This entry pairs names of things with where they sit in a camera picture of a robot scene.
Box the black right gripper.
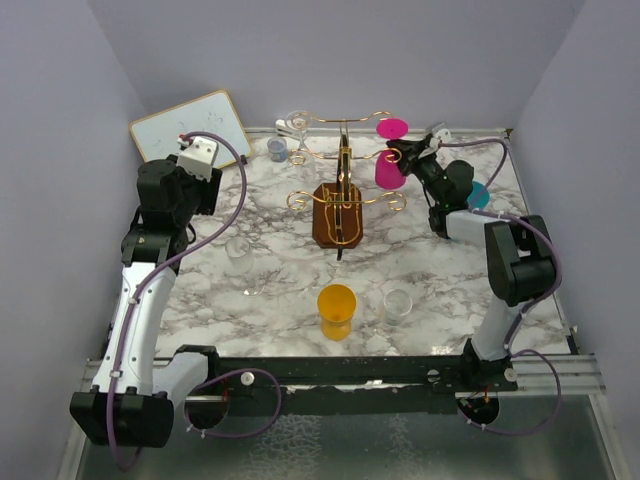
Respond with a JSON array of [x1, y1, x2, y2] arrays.
[[387, 139, 445, 206]]

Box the pink plastic wine glass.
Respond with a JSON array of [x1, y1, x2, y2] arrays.
[[375, 117, 409, 190]]

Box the clear champagne flute glass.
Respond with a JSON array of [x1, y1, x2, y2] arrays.
[[285, 110, 316, 186]]

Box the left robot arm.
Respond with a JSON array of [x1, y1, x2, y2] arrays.
[[70, 154, 222, 448]]

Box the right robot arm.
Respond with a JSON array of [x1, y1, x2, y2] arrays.
[[383, 129, 562, 391]]

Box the blue plastic wine glass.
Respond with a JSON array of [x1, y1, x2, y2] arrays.
[[467, 181, 490, 209]]

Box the gold and black glass rack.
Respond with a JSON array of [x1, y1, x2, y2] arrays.
[[284, 111, 409, 261]]

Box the short clear glass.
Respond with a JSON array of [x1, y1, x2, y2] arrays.
[[379, 288, 413, 331]]

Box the orange plastic wine glass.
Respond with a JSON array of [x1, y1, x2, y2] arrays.
[[317, 284, 357, 341]]

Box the small framed whiteboard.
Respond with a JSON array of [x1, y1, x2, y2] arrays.
[[129, 90, 252, 162]]

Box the small jar of paper clips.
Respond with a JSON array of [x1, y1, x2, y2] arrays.
[[267, 137, 289, 163]]

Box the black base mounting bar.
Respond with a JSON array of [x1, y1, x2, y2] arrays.
[[179, 345, 517, 417]]

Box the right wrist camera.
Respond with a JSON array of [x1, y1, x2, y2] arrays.
[[432, 123, 452, 149]]

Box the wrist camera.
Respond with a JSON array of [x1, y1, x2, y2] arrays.
[[432, 123, 452, 149], [177, 136, 219, 182]]

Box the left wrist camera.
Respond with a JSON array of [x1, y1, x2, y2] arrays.
[[177, 136, 219, 182]]

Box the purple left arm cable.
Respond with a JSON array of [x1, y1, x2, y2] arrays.
[[104, 133, 282, 471]]

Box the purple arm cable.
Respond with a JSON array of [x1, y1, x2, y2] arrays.
[[439, 137, 564, 435], [104, 133, 282, 471]]

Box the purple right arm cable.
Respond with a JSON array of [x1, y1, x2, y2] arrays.
[[439, 137, 564, 435]]

